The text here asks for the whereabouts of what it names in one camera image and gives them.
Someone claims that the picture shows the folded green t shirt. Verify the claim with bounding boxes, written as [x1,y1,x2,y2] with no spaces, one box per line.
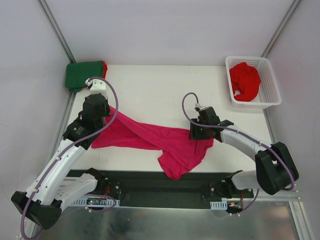
[65,61,89,93]

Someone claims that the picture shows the pink t shirt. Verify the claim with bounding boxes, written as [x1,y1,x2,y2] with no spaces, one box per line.
[91,112,214,180]

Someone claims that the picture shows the left white cable duct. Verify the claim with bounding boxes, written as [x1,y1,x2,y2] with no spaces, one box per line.
[70,197,114,208]

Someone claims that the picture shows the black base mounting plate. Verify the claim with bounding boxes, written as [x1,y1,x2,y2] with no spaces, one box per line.
[64,169,260,208]

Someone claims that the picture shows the red t shirt in basket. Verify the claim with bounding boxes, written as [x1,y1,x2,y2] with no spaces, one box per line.
[229,62,261,102]

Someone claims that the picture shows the right white cable duct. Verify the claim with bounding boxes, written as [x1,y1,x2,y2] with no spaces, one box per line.
[209,200,243,211]

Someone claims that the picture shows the white cable duct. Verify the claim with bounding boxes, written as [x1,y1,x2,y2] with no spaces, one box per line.
[209,200,243,211]
[70,197,114,208]

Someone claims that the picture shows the aluminium corner post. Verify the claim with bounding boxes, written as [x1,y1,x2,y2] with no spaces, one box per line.
[37,0,77,63]
[261,0,303,58]

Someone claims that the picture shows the left aluminium corner post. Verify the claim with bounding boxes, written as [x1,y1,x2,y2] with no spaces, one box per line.
[37,0,77,63]

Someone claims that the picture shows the right aluminium corner post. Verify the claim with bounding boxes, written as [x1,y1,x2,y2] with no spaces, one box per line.
[261,0,303,58]

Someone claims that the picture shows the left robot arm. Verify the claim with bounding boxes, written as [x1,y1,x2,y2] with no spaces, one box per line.
[11,93,110,230]

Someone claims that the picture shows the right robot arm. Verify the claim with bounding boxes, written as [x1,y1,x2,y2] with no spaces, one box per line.
[189,106,300,198]

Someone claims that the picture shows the white plastic laundry basket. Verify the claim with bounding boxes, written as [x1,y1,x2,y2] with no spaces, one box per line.
[225,56,282,110]

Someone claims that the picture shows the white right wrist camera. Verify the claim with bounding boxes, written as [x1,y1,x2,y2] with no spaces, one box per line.
[194,102,205,112]

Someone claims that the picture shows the folded red t shirt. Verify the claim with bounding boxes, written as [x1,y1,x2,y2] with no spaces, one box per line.
[84,60,108,80]

